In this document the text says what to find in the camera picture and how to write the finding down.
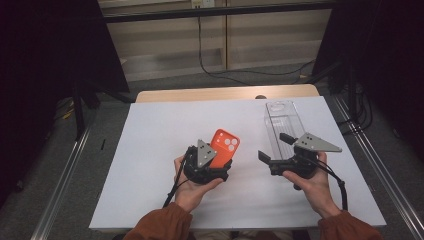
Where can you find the orange phone case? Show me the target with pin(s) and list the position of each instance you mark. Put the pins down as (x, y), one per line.
(225, 148)

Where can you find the black metal stand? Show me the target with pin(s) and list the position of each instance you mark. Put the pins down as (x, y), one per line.
(79, 110)

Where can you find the clear plastic box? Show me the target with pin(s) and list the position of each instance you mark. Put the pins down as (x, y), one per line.
(283, 123)

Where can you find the black horizontal bar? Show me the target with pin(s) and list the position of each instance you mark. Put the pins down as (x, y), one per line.
(216, 11)

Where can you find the person's right hand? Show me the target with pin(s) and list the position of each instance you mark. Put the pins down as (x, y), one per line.
(316, 190)

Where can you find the white table board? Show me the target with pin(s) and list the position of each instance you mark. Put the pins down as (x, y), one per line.
(150, 150)

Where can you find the black curtain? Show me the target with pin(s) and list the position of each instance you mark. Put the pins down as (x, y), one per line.
(50, 66)
(383, 66)

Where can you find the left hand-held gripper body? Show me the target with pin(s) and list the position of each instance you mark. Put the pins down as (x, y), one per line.
(204, 156)

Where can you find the white wall socket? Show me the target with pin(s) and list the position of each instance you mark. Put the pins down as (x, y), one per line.
(202, 3)

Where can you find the person's left hand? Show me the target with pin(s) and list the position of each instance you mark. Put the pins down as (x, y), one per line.
(191, 193)

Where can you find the wooden table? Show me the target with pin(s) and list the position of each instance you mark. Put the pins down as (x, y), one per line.
(216, 93)

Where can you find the aluminium floor rail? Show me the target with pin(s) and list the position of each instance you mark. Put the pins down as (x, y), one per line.
(63, 183)
(393, 173)

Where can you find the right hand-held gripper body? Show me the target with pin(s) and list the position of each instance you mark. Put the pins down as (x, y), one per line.
(313, 143)

